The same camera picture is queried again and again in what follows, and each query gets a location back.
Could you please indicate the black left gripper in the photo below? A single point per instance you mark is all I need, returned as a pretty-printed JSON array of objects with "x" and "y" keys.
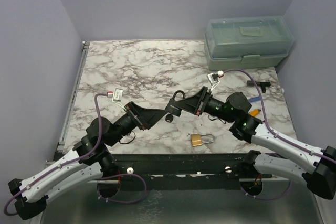
[{"x": 153, "y": 116}]

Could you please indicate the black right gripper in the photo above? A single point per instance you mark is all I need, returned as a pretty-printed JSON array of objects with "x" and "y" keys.
[{"x": 193, "y": 105}]

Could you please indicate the black-headed key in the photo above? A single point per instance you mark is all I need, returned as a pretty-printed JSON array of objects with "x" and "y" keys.
[{"x": 169, "y": 118}]

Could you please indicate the black padlock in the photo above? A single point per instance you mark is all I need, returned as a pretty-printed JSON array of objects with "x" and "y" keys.
[{"x": 171, "y": 107}]

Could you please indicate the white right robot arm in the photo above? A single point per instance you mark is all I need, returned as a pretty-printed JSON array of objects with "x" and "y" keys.
[{"x": 309, "y": 164}]

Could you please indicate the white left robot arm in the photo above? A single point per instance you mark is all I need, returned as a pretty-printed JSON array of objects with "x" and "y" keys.
[{"x": 88, "y": 160}]

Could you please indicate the brass padlock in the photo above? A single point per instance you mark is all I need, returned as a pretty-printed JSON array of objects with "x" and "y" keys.
[{"x": 201, "y": 139}]

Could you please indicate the yellow utility knife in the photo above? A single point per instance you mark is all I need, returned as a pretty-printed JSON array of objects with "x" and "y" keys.
[{"x": 255, "y": 112}]

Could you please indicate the black T-shaped tool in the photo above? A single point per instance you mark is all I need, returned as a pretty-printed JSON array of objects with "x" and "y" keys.
[{"x": 262, "y": 84}]

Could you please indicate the green translucent plastic toolbox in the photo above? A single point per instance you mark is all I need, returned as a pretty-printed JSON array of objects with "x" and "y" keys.
[{"x": 247, "y": 43}]

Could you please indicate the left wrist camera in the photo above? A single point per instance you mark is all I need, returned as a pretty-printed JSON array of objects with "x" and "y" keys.
[{"x": 116, "y": 97}]

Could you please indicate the blue-handled screwdriver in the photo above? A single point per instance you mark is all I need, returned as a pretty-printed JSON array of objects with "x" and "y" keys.
[{"x": 254, "y": 99}]

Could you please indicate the black base frame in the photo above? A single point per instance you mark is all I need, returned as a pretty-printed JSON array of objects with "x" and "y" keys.
[{"x": 183, "y": 171}]

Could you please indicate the aluminium side rail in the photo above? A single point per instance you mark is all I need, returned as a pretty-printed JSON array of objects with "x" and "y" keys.
[{"x": 65, "y": 127}]

